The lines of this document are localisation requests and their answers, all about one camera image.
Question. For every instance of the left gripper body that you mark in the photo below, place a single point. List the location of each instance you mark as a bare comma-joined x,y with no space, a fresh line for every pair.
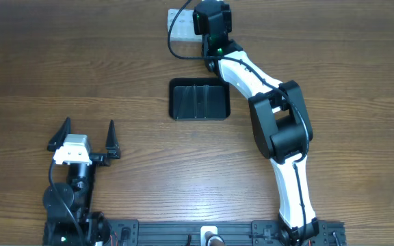
100,160

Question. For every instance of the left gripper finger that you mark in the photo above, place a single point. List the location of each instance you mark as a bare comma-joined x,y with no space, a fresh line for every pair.
61,135
112,143

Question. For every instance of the clear test tube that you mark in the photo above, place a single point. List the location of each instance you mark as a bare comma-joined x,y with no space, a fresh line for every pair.
206,102
182,102
195,102

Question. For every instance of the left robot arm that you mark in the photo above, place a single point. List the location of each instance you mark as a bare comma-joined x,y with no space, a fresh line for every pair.
77,201

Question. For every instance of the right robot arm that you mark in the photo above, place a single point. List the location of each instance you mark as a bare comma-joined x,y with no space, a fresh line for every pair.
245,73

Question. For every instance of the black tray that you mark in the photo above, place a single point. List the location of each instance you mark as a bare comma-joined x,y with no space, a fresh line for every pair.
217,102

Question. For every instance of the white test tube rack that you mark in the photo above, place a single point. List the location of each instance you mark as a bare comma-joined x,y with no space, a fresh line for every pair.
181,27

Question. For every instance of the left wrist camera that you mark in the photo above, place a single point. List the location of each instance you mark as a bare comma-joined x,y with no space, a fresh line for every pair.
73,150

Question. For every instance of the mounting rail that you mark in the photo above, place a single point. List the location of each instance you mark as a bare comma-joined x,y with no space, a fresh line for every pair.
169,234

